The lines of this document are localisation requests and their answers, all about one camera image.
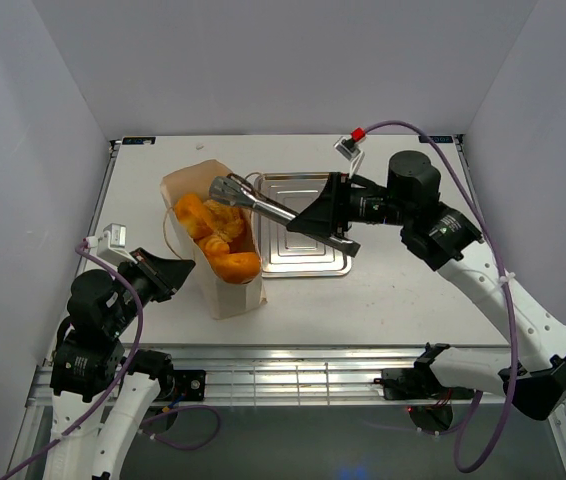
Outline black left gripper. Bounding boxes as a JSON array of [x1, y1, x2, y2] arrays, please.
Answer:
[[105, 245, 196, 335]]

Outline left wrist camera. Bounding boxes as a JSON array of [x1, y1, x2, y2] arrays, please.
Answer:
[[85, 223, 135, 267]]

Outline long scored baguette loaf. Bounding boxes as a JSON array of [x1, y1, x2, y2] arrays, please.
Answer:
[[208, 252, 261, 284]]

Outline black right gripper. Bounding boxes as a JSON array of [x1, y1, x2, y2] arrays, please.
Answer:
[[286, 171, 412, 237]]

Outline aluminium table frame rail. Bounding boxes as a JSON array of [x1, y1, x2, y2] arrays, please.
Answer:
[[25, 342, 564, 407]]

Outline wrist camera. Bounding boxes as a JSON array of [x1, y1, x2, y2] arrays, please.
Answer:
[[334, 127, 367, 177], [85, 223, 135, 267]]

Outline metal serving tongs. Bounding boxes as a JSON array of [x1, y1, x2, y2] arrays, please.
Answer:
[[209, 173, 360, 257]]

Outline beige paper bag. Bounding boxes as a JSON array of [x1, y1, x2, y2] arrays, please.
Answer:
[[160, 159, 267, 320]]

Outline round smooth bun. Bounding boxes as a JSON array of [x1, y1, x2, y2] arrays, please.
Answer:
[[173, 193, 214, 240]]

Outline small croissant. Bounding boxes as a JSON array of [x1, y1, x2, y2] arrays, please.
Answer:
[[197, 234, 232, 257]]

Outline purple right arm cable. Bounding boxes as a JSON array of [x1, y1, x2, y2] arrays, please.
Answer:
[[365, 119, 519, 474]]

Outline sugared flower bun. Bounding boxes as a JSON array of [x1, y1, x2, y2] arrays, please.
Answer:
[[203, 199, 245, 243]]

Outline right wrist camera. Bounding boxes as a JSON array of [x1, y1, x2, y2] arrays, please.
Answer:
[[334, 127, 367, 177]]

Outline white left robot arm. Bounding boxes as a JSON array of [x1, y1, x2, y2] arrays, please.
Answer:
[[44, 248, 195, 479]]

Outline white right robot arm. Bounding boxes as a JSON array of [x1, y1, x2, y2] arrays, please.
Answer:
[[287, 151, 566, 420]]

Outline silver metal tray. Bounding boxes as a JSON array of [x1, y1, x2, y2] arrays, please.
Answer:
[[253, 172, 352, 278]]

